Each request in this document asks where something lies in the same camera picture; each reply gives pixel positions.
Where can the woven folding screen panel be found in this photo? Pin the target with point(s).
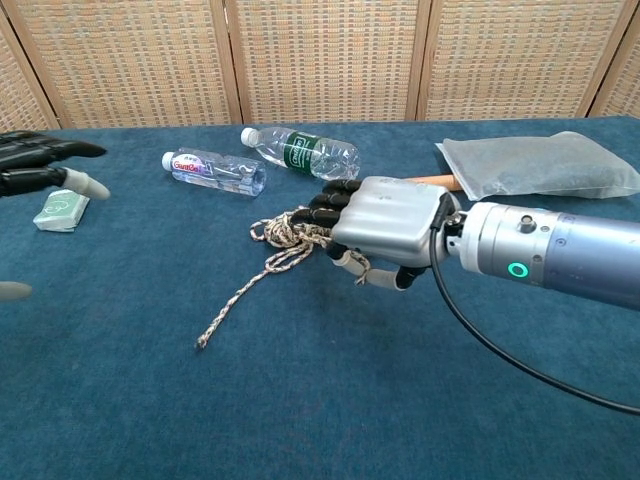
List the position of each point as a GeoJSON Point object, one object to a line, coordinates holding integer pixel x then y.
{"type": "Point", "coordinates": [510, 60]}
{"type": "Point", "coordinates": [622, 95]}
{"type": "Point", "coordinates": [17, 95]}
{"type": "Point", "coordinates": [325, 60]}
{"type": "Point", "coordinates": [130, 60]}

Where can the small green tissue packet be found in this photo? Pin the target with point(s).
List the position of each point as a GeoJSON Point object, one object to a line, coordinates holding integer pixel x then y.
{"type": "Point", "coordinates": [60, 212]}

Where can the grey translucent plastic bag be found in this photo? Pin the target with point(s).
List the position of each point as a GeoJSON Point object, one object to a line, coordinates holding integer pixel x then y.
{"type": "Point", "coordinates": [540, 167]}

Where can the wooden stick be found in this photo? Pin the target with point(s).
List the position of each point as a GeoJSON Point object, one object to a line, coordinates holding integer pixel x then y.
{"type": "Point", "coordinates": [435, 181]}

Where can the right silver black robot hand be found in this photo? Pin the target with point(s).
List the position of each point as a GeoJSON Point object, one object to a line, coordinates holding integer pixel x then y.
{"type": "Point", "coordinates": [385, 220]}

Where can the clear bottle with pink label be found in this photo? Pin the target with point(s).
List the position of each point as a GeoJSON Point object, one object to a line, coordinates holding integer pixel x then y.
{"type": "Point", "coordinates": [215, 172]}

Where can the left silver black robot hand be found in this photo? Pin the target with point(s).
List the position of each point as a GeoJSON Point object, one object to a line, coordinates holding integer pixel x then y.
{"type": "Point", "coordinates": [30, 160]}

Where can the blue table mat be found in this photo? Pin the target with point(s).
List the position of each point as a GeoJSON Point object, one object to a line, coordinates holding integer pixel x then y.
{"type": "Point", "coordinates": [250, 400]}

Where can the clear bottle with green label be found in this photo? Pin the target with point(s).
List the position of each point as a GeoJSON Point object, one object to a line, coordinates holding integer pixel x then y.
{"type": "Point", "coordinates": [300, 152]}

